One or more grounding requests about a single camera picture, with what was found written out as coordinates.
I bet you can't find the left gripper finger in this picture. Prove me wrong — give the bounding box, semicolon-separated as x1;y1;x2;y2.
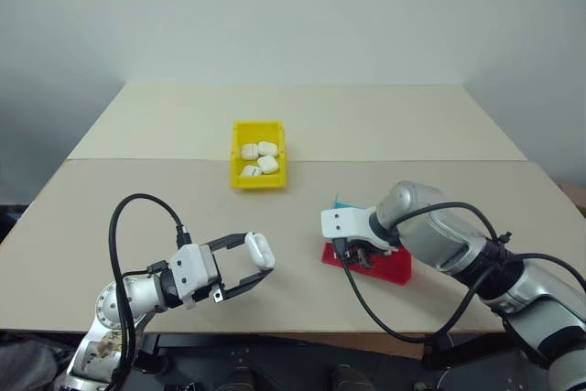
204;232;251;255
221;270;272;300

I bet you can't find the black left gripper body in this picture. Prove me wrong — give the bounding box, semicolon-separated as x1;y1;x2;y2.
190;243;226;304

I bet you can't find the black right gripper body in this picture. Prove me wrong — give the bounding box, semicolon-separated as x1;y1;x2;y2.
343;235;397;268

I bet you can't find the yellow plastic bin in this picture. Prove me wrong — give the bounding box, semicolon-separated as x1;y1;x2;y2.
229;120;290;191

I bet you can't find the red plastic tray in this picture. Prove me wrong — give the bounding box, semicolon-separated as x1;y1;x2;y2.
320;240;413;285

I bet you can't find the teal plastic piece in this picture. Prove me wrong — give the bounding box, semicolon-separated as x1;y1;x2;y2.
331;192;367;210

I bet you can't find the dark rounded shape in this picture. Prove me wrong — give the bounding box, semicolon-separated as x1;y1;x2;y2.
218;363;265;391
330;364;377;391

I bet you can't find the grey cloth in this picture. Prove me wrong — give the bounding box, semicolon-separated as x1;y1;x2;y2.
0;333;77;391

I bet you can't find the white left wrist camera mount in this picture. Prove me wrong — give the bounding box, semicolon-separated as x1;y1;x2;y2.
168;243;223;310

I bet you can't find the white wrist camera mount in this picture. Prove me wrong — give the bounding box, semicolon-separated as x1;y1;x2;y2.
168;243;223;310
320;205;400;255

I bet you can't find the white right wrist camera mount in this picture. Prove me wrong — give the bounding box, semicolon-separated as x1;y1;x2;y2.
320;205;400;255

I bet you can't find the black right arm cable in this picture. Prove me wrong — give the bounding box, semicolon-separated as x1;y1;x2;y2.
332;201;586;358

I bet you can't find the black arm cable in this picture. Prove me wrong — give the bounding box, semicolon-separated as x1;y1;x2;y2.
107;192;193;391
332;201;586;358

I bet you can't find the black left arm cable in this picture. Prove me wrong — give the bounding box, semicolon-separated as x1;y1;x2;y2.
107;192;193;391

